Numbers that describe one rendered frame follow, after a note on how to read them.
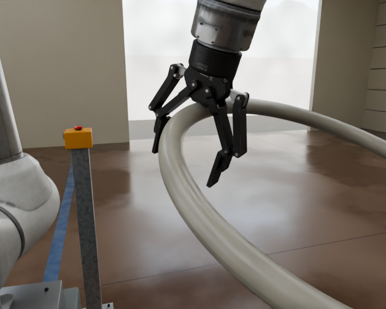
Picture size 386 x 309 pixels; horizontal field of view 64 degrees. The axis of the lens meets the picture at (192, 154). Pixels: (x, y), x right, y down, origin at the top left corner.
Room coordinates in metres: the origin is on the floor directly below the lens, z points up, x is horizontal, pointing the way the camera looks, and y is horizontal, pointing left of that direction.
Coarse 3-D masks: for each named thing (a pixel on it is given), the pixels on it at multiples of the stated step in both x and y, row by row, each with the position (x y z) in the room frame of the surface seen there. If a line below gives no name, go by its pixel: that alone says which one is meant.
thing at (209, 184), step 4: (220, 152) 0.48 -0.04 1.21; (216, 156) 0.48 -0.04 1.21; (220, 156) 0.48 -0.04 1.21; (216, 160) 0.48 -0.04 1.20; (220, 160) 0.49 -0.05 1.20; (216, 164) 0.49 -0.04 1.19; (212, 168) 0.49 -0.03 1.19; (216, 168) 0.49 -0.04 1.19; (212, 172) 0.49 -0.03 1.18; (216, 172) 0.49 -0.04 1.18; (220, 172) 0.51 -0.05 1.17; (212, 176) 0.49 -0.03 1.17; (216, 176) 0.50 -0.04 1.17; (208, 180) 0.50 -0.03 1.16; (212, 180) 0.49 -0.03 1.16; (216, 180) 0.51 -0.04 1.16; (208, 184) 0.50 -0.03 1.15; (212, 184) 0.50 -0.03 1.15
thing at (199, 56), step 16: (192, 48) 0.47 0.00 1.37; (208, 48) 0.45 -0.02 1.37; (192, 64) 0.47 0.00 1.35; (208, 64) 0.45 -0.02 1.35; (224, 64) 0.45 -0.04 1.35; (192, 80) 0.50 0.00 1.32; (208, 80) 0.48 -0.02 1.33; (224, 80) 0.47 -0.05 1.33; (192, 96) 0.50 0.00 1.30; (224, 96) 0.47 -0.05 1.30
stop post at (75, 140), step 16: (80, 144) 1.42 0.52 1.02; (80, 160) 1.44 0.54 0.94; (80, 176) 1.44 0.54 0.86; (80, 192) 1.43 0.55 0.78; (80, 208) 1.43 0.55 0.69; (80, 224) 1.43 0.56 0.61; (80, 240) 1.43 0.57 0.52; (96, 240) 1.51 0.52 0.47; (96, 256) 1.45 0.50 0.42; (96, 272) 1.45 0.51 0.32; (96, 288) 1.44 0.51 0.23; (96, 304) 1.44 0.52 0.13; (112, 304) 1.58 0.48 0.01
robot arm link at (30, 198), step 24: (0, 72) 0.65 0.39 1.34; (0, 96) 0.63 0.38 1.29; (0, 120) 0.62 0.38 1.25; (0, 144) 0.61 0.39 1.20; (0, 168) 0.60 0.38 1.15; (24, 168) 0.62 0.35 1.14; (0, 192) 0.58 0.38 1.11; (24, 192) 0.60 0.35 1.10; (48, 192) 0.68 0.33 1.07; (24, 216) 0.58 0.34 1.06; (48, 216) 0.65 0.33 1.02; (24, 240) 0.56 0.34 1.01
